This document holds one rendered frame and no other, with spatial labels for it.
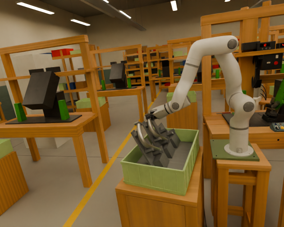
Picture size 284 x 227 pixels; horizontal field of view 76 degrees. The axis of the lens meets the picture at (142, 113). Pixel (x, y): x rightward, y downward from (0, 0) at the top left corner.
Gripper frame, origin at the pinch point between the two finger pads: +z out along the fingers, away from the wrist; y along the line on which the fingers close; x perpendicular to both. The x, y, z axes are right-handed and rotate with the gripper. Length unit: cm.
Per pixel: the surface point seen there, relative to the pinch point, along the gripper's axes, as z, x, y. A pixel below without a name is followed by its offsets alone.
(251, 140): -54, 17, -70
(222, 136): -35, 10, -58
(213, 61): -61, -524, -560
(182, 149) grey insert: -6.2, 18.2, -34.7
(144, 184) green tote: 12.1, 45.1, -0.9
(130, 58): 361, -882, -551
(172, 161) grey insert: -1.4, 29.3, -20.5
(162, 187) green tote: 1.5, 48.9, -3.3
